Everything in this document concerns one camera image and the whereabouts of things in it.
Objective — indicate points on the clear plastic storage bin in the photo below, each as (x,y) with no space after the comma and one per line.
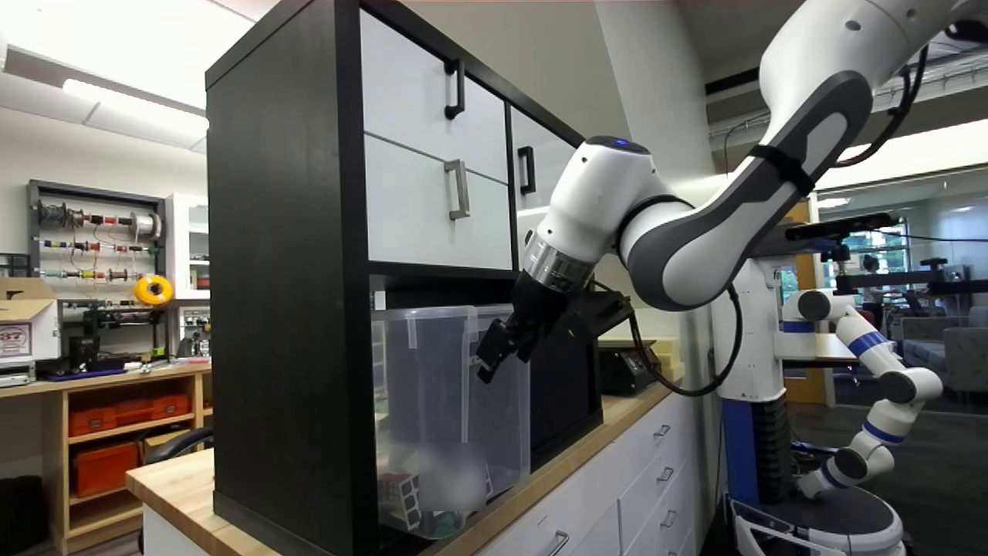
(441,389)

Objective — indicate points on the white Rubik's cube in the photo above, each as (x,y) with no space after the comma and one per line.
(423,499)

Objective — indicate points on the large cardboard box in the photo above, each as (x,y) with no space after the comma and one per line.
(24,314)

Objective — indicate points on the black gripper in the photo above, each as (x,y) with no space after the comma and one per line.
(532,314)

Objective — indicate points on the black white drawer cabinet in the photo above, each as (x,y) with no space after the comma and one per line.
(288,310)

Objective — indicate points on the blue white mobile robot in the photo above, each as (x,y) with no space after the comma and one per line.
(757,412)

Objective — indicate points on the grey wall tool rack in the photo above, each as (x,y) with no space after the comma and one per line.
(95,232)

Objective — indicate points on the long ceiling light panel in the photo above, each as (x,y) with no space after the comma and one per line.
(113,108)

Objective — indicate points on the short red storage bin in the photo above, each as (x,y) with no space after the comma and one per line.
(102,466)

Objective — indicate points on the wood-topped white counter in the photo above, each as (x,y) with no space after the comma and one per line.
(617,494)

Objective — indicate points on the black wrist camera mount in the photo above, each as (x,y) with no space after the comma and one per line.
(595,314)

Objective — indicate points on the long red storage bin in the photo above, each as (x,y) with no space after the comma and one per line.
(128,415)

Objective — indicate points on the black device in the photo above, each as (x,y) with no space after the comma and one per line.
(625,367)

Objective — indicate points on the white cabinet door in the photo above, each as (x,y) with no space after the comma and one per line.
(553,155)

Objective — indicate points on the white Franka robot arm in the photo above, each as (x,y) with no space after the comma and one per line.
(821,82)

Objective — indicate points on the wooden shelving unit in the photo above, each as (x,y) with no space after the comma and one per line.
(50,453)

